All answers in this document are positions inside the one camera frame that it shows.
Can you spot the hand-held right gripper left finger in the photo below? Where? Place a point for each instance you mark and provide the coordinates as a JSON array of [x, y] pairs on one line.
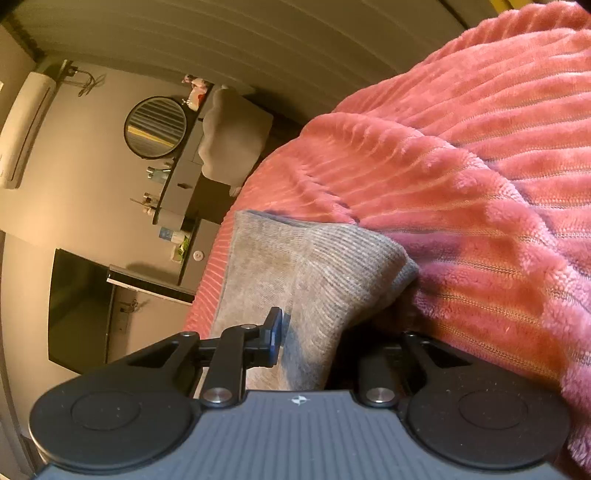
[[276, 330]]

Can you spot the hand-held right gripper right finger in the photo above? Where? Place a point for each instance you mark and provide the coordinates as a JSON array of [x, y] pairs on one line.
[[375, 369]]

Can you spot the grey knitted sweater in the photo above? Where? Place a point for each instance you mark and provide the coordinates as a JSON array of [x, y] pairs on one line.
[[300, 286]]

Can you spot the green packet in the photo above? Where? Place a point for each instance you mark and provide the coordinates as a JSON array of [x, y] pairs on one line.
[[182, 247]]

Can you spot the blue tissue box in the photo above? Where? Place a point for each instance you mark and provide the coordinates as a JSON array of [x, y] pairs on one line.
[[165, 233]]

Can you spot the grey vanity desk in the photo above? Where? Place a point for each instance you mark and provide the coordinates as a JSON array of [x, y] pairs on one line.
[[184, 170]]

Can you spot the glass bottles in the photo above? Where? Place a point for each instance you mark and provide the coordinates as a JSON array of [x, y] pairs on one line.
[[158, 174]]

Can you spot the grey fluffy chair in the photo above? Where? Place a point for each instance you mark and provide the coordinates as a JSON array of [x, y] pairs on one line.
[[235, 134]]

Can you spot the pink ribbed plush blanket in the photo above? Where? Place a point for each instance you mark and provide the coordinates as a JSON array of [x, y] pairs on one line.
[[461, 161]]

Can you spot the round black-framed mirror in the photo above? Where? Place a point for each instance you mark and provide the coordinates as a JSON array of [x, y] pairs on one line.
[[156, 127]]

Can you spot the pink and white plush toy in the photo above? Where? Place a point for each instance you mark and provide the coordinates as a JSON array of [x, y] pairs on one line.
[[197, 90]]

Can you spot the white air conditioner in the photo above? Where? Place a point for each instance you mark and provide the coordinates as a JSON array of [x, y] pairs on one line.
[[25, 129]]

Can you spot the black wall television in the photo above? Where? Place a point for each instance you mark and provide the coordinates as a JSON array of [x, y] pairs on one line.
[[78, 309]]

